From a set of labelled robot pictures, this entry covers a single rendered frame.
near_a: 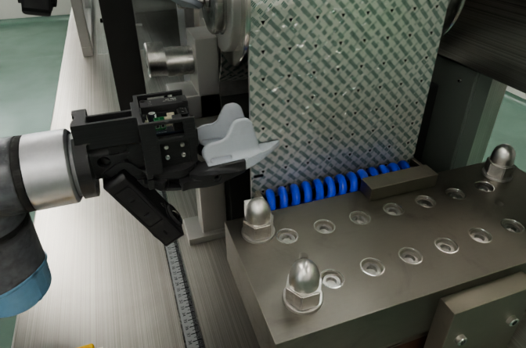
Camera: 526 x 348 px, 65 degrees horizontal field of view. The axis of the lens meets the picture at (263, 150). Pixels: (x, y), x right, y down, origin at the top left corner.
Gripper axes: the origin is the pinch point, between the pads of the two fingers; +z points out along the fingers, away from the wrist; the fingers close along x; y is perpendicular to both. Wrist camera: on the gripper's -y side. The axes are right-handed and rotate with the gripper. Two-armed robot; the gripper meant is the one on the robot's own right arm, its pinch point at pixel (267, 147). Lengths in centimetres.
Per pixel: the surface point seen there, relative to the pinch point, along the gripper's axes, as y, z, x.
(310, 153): -1.8, 5.6, -0.2
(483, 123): -12, 49, 13
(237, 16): 15.1, -2.9, 0.4
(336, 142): -1.0, 9.0, -0.3
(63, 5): -92, -72, 556
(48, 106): -109, -72, 281
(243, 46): 12.3, -2.6, 0.0
